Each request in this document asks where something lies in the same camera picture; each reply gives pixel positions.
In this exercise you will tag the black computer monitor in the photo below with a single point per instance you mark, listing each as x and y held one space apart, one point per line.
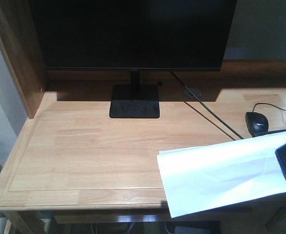
133 35

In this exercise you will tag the white paper sheet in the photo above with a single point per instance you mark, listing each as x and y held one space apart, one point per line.
197 179

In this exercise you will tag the wooden desk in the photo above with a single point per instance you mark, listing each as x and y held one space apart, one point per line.
70 157

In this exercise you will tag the black computer mouse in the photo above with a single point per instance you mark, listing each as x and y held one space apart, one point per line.
256 123

